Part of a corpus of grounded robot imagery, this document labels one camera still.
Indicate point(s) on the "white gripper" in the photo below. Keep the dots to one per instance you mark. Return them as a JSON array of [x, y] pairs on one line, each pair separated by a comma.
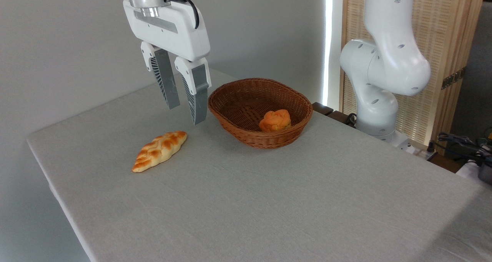
[[180, 37]]

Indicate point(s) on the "long braided bread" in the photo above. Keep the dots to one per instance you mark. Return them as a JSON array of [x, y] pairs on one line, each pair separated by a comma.
[[159, 150]]

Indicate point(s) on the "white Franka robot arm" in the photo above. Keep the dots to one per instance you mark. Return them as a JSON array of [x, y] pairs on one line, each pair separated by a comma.
[[388, 62]]

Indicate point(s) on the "brown wicker basket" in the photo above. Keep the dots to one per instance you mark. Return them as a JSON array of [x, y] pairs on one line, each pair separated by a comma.
[[238, 100]]

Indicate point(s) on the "round orange bread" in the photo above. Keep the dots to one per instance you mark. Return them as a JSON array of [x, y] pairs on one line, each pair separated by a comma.
[[275, 120]]

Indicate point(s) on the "light grey tablecloth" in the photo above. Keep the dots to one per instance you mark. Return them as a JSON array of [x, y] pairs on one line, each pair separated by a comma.
[[246, 200]]

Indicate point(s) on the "dark wooden stand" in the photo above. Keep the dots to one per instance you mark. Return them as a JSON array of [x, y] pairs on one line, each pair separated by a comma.
[[326, 111]]

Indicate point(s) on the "wooden slatted folding screen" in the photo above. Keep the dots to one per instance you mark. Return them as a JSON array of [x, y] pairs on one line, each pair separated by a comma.
[[446, 31]]

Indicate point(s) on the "dark metal screen hinge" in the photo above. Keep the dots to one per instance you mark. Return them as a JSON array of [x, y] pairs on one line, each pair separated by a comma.
[[453, 78]]

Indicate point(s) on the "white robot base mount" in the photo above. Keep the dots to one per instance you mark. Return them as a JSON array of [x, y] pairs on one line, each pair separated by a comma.
[[401, 141]]

